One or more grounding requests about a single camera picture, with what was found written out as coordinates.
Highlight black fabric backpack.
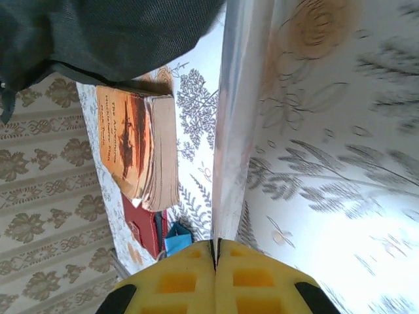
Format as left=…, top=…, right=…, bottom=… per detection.
left=0, top=0, right=228, bottom=124

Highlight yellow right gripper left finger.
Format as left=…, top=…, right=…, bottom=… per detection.
left=98, top=239, right=217, bottom=314

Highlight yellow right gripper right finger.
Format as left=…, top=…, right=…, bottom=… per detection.
left=215, top=239, right=341, bottom=314

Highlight floral printed tablecloth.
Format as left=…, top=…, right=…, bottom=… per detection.
left=75, top=0, right=419, bottom=314

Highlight blue binder clip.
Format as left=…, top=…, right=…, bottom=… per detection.
left=158, top=221, right=194, bottom=262

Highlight aluminium table edge rail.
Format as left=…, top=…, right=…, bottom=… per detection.
left=109, top=248, right=132, bottom=282

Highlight orange paperback book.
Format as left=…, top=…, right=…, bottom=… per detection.
left=96, top=84, right=181, bottom=212

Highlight red leather wallet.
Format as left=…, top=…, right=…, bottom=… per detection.
left=121, top=192, right=170, bottom=261

